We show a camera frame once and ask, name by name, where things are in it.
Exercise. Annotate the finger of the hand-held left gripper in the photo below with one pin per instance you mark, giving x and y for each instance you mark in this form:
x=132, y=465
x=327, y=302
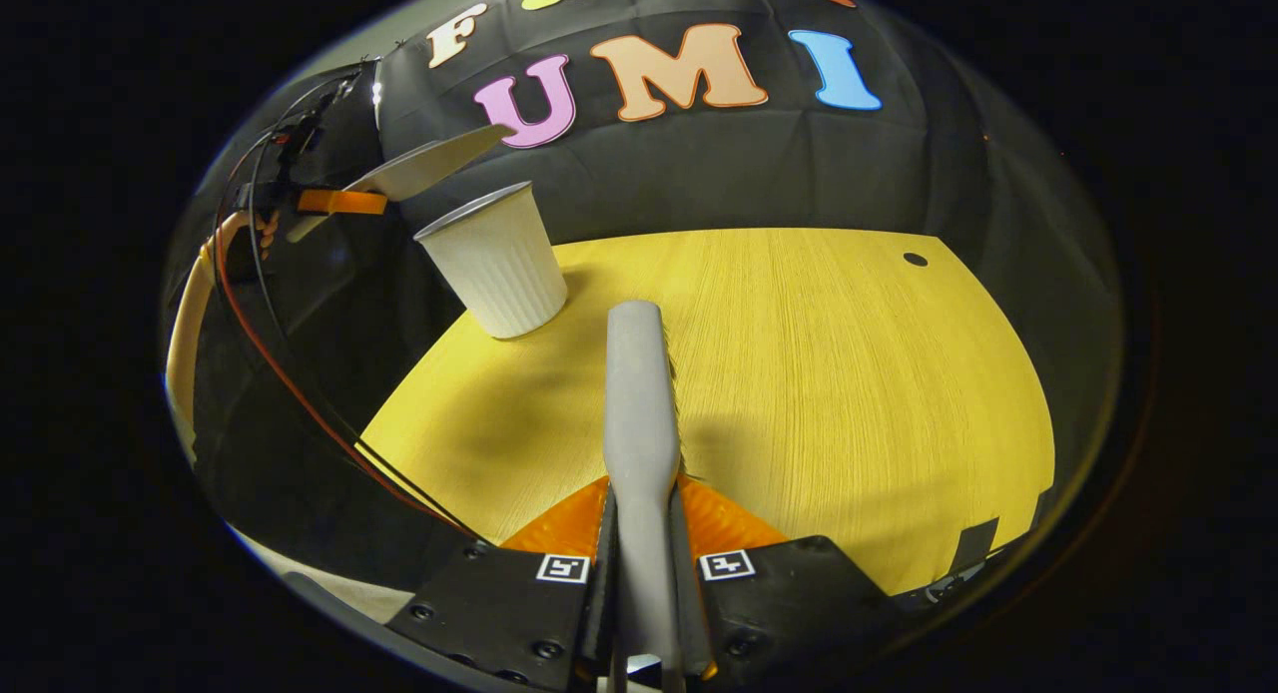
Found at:
x=344, y=202

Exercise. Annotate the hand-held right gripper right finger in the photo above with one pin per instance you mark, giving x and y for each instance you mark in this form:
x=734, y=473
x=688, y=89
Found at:
x=789, y=598

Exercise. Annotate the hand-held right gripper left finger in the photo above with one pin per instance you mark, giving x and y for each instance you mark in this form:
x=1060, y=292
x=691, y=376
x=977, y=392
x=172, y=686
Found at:
x=499, y=603

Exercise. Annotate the grey plastic dustpan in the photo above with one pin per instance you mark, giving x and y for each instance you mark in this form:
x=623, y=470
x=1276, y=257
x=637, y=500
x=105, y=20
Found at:
x=429, y=164

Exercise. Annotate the white ribbed garbage bin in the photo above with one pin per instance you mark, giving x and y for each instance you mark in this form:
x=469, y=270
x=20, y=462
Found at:
x=499, y=274

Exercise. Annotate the small grey broom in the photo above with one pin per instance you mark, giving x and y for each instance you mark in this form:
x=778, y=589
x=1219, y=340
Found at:
x=639, y=423

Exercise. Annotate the wooden desktop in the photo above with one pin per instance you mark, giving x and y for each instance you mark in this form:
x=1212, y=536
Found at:
x=849, y=393

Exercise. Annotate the black backdrop cloth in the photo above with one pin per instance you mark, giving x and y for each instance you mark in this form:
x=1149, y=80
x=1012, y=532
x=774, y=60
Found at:
x=699, y=174

